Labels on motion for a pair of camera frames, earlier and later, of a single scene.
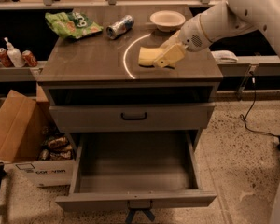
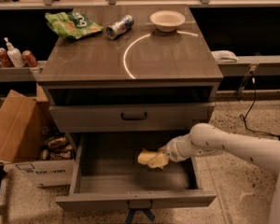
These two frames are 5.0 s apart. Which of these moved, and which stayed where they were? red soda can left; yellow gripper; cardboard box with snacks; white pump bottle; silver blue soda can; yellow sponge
Moved: yellow gripper; yellow sponge
Stayed: red soda can left; cardboard box with snacks; white pump bottle; silver blue soda can
